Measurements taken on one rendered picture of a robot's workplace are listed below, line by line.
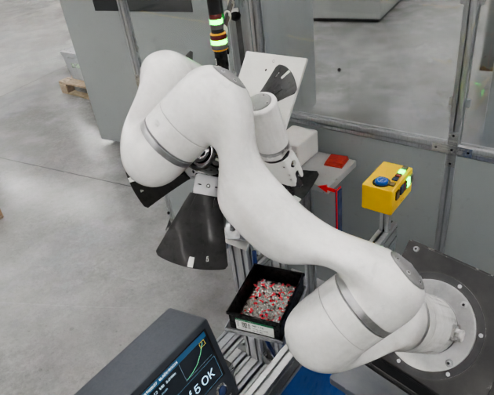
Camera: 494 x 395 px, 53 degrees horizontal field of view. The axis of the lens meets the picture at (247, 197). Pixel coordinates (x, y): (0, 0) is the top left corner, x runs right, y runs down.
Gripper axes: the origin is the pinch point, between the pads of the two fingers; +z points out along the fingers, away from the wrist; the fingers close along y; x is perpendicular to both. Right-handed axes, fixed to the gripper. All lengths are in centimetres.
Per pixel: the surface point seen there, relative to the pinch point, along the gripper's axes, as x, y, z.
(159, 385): 61, -18, -25
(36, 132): -81, 383, 151
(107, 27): -131, 255, 56
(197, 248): 19.8, 25.7, 15.7
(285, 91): -22.0, 10.1, -15.4
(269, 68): -47, 36, -1
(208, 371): 54, -20, -17
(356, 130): -67, 17, 42
